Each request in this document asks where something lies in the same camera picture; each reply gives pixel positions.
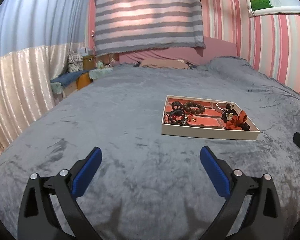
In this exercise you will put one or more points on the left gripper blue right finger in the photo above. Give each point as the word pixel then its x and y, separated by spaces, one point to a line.
pixel 229 186

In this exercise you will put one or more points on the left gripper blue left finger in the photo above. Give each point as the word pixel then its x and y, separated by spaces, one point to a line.
pixel 72 184

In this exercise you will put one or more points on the orange fabric scrunchie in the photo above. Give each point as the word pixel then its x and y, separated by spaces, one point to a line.
pixel 238 122

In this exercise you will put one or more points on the black scrunchie with charm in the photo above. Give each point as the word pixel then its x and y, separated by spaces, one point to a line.
pixel 228 114

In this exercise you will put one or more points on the red string bracelet gold charm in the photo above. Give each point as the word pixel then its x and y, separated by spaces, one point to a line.
pixel 191 118

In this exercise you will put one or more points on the white strap wrist watch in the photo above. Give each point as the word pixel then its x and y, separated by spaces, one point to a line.
pixel 220 107

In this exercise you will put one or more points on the cream jewelry tray red lining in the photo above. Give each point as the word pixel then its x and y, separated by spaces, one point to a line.
pixel 209 124

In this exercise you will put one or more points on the black hair tie red beads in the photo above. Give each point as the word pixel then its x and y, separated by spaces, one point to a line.
pixel 178 118

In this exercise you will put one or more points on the grey plush bed blanket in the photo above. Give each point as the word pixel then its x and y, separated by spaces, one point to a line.
pixel 152 186

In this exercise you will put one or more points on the blue denim cloth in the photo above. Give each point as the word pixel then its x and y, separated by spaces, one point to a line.
pixel 67 78

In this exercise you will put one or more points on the cream shiny curtain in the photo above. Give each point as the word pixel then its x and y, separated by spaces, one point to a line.
pixel 25 90

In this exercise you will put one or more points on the brown cardboard storage box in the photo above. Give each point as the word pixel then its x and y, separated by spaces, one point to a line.
pixel 89 62

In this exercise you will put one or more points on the pink headboard cushion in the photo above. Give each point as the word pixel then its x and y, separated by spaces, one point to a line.
pixel 196 56

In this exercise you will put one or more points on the beige folded cloth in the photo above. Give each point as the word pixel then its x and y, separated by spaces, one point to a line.
pixel 159 64

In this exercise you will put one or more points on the grey striped pillow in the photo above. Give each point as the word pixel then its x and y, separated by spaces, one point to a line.
pixel 131 25

